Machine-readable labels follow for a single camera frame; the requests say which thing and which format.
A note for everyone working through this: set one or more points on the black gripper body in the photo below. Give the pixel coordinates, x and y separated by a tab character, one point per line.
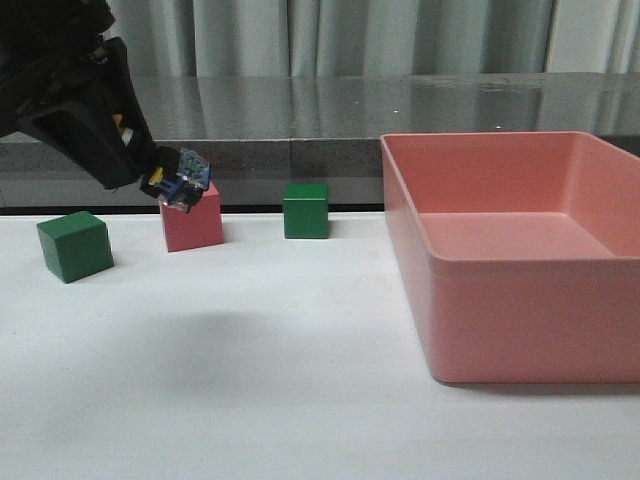
39	41

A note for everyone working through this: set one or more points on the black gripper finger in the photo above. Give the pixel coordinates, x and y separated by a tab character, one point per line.
140	125
83	130

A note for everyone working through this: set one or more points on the yellow push button switch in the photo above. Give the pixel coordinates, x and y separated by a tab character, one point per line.
177	178

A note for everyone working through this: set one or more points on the grey curtain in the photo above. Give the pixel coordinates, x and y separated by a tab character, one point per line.
377	38

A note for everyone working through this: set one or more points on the green cube far left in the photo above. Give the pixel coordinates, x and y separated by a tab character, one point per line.
75	246

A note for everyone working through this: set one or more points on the grey stone counter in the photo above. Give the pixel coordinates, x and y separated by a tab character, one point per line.
262	127

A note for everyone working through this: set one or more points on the pink wooden cube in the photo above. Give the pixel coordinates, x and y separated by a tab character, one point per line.
201	227

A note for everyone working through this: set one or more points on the green cube near bin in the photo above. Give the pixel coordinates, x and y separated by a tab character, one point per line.
305	209

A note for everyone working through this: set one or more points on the pink plastic bin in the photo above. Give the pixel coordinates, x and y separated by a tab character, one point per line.
519	254

